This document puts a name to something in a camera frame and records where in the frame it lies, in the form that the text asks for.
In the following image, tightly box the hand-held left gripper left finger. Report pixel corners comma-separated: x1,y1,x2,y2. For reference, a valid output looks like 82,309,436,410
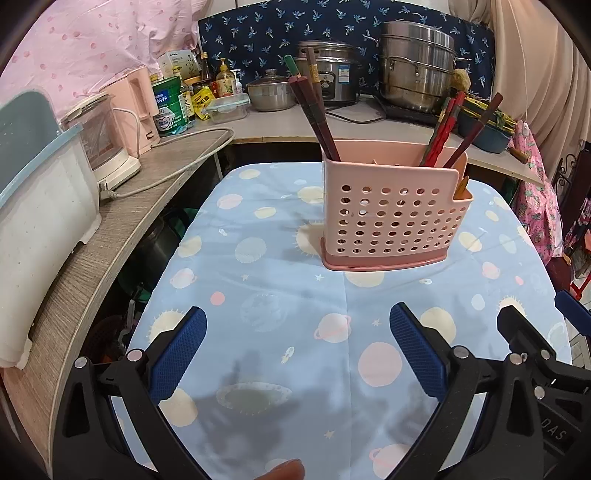
52,306,208,480

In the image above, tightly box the pink electric kettle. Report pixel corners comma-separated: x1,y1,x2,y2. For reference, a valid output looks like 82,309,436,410
104,69,161,155

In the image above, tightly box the black induction cooker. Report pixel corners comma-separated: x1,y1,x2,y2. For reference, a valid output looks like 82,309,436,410
373,95,451,126

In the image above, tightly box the blue planet print tablecloth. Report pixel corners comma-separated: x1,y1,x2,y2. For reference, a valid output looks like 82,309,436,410
111,162,573,480

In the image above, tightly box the beige curtain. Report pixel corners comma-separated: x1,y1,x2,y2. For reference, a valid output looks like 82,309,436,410
448,0,591,176

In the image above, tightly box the navy leaf print cloth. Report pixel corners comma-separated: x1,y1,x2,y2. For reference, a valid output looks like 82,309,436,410
198,9,497,100

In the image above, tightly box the green chopstick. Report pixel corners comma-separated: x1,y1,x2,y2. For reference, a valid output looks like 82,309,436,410
283,54,335,160
418,97,455,167

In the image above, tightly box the small pot with glass lid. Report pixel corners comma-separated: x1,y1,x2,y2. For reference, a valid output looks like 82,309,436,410
246,69,297,112

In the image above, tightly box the steel rice cooker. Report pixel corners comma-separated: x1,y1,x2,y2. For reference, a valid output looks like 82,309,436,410
295,39,361,108

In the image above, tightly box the wooden rolling pin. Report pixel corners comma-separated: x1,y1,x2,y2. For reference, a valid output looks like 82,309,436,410
507,142,533,164

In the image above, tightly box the yellow packet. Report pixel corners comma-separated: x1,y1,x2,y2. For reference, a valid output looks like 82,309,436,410
190,88,217,121

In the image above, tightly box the black iron chair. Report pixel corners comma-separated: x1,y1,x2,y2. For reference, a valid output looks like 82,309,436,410
554,150,585,195

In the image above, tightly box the steel steamer pot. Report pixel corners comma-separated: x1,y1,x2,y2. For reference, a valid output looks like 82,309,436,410
376,21,472,114

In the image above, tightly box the green tin can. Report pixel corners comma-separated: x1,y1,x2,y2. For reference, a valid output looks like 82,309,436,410
151,76,190,136

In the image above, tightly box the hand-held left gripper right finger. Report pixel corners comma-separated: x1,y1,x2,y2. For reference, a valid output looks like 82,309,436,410
389,302,544,480

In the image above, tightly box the white green carton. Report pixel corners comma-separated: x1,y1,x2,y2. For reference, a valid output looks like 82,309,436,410
157,48,198,80

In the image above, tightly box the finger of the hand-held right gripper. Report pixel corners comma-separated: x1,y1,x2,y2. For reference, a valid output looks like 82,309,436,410
496,304,563,371
555,291,591,326

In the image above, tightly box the red plastic basket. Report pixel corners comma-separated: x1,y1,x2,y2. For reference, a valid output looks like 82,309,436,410
85,314,134,365

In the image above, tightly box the pink dotted cloth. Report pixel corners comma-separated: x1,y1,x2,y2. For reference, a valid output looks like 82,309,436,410
7,0,204,121

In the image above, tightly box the clear food container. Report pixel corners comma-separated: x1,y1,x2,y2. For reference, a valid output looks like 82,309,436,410
204,93,251,124

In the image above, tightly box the pink pineapple print garment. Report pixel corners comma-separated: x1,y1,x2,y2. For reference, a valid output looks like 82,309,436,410
512,120,561,266

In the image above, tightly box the yellow liquid bottle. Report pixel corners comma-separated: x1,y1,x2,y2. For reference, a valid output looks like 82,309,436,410
216,58,235,97

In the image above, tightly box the person's left hand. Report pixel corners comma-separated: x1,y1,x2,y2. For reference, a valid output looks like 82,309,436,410
267,458,306,480

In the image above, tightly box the pink perforated utensil holder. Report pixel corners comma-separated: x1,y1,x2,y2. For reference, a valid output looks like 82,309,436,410
321,138,474,272

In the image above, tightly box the white food steamer appliance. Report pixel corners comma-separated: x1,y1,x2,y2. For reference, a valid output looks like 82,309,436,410
61,91,143,191

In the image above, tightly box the blue basin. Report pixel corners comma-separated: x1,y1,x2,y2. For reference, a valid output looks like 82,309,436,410
455,108,513,154

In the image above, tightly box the white power cable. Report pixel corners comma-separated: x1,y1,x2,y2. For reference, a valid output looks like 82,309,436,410
98,128,235,201

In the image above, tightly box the dark maroon chopstick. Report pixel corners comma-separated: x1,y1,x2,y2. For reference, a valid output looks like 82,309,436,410
443,92,505,170
287,76,335,161
306,47,331,139
298,76,341,162

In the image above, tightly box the white dish drainer box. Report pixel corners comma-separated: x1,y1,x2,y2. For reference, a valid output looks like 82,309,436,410
0,90,103,370

